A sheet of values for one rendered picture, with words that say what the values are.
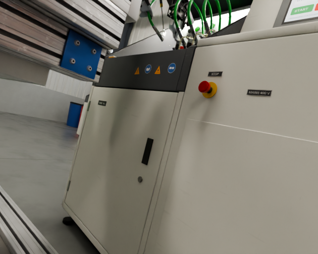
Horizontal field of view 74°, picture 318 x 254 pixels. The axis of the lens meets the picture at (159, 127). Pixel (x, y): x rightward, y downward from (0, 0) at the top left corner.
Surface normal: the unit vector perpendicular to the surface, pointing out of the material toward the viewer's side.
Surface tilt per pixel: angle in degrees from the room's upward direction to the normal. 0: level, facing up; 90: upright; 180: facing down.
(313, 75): 90
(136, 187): 90
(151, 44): 90
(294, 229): 90
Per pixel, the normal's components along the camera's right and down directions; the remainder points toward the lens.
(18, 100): 0.77, 0.19
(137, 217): -0.69, -0.18
